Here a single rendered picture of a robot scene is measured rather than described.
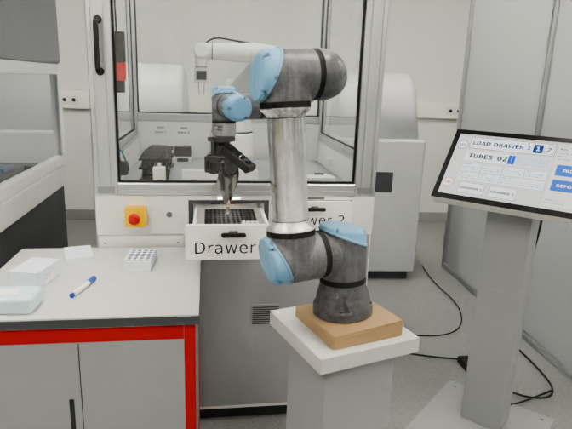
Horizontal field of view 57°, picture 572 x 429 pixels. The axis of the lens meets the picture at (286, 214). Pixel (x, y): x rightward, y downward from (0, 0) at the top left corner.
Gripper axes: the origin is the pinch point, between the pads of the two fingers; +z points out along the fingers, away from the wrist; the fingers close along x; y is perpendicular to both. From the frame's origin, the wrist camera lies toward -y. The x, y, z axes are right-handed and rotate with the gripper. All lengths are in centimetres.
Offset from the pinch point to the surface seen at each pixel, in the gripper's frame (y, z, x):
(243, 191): 9.1, 2.4, -21.3
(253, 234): -12.3, 8.4, 4.6
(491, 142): -66, -17, -74
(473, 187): -64, -2, -61
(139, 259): 20.8, 18.6, 19.8
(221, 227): -4.7, 6.1, 10.4
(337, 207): -19.7, 8.0, -41.7
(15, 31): 98, -52, 2
